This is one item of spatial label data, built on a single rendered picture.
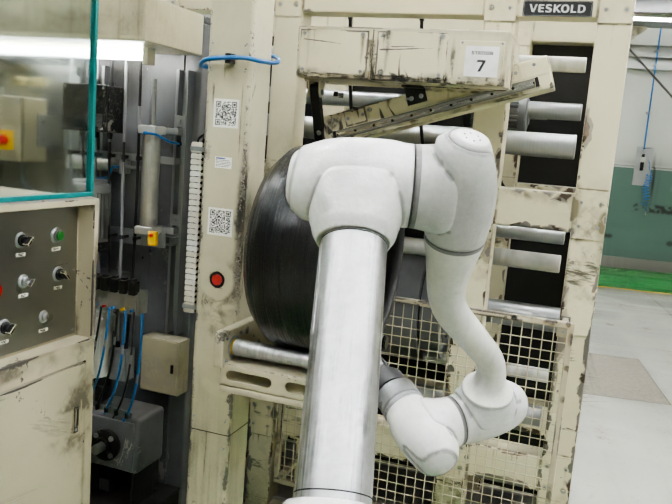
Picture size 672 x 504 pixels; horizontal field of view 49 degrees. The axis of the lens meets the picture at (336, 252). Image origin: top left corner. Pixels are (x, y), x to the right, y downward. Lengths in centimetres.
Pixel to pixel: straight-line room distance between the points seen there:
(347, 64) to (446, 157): 109
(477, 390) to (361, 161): 60
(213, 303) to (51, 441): 53
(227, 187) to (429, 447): 92
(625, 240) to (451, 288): 991
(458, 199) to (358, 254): 18
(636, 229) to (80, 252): 969
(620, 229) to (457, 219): 998
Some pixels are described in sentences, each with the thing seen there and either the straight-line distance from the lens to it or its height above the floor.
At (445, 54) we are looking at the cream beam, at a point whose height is 171.
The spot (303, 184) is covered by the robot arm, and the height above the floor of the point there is 139.
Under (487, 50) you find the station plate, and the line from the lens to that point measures 207.
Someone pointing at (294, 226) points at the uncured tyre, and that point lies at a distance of 173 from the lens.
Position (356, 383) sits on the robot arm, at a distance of 97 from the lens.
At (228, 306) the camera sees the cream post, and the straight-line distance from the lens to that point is 205.
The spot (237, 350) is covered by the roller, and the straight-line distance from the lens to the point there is 197.
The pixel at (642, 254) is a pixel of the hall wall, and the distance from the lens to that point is 1118.
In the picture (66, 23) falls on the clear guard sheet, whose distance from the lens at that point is 194.
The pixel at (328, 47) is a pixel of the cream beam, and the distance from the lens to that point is 219.
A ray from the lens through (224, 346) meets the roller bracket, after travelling 195.
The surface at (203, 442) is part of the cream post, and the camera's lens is 220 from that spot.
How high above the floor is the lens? 146
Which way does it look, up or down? 9 degrees down
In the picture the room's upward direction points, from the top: 5 degrees clockwise
